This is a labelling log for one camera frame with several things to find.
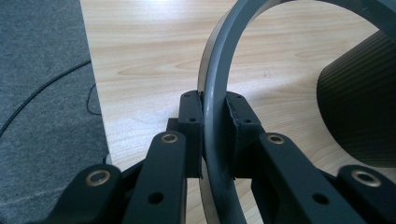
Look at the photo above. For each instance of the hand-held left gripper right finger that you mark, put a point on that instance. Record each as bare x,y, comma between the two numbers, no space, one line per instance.
244,133

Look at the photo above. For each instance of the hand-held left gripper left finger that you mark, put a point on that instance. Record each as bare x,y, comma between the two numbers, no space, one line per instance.
193,137

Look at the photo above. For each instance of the dark ribbed trash bin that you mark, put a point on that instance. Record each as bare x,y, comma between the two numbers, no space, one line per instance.
361,109

